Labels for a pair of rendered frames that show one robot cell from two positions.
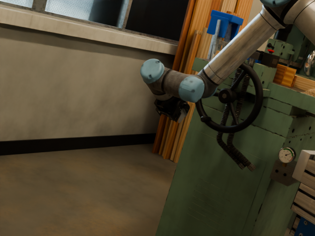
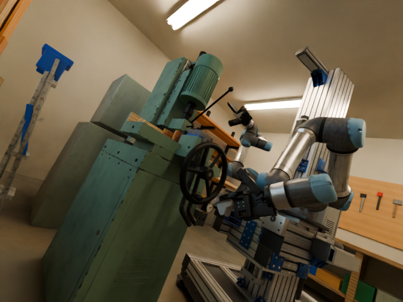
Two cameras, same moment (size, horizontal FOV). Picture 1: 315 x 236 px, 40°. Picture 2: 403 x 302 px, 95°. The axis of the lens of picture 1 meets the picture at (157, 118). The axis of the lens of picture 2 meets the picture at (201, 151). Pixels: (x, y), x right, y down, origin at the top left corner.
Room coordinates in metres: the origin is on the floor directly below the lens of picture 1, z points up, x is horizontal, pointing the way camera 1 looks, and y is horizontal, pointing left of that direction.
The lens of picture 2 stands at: (1.53, 0.59, 0.74)
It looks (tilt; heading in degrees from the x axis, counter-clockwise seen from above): 11 degrees up; 284
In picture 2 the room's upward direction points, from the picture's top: 23 degrees clockwise
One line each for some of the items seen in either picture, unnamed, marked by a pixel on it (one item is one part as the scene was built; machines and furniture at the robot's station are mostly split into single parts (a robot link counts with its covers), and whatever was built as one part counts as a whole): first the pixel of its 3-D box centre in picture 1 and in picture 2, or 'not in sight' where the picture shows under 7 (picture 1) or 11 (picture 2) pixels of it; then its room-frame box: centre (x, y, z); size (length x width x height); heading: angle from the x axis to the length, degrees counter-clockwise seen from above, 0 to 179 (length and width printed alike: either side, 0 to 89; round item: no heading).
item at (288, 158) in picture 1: (286, 157); (207, 208); (1.65, -0.52, 0.65); 0.06 x 0.04 x 0.08; 57
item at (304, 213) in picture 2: not in sight; (301, 207); (1.15, -0.61, 0.87); 0.15 x 0.15 x 0.10
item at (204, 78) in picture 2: not in sight; (201, 82); (1.97, -0.42, 1.35); 0.18 x 0.18 x 0.31
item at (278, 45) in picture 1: (278, 51); (179, 127); (1.99, -0.43, 1.03); 0.14 x 0.07 x 0.09; 147
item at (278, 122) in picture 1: (266, 108); (152, 164); (2.07, -0.49, 0.76); 0.57 x 0.45 x 0.09; 147
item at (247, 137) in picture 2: not in sight; (249, 140); (1.57, -0.80, 1.22); 0.11 x 0.08 x 0.11; 2
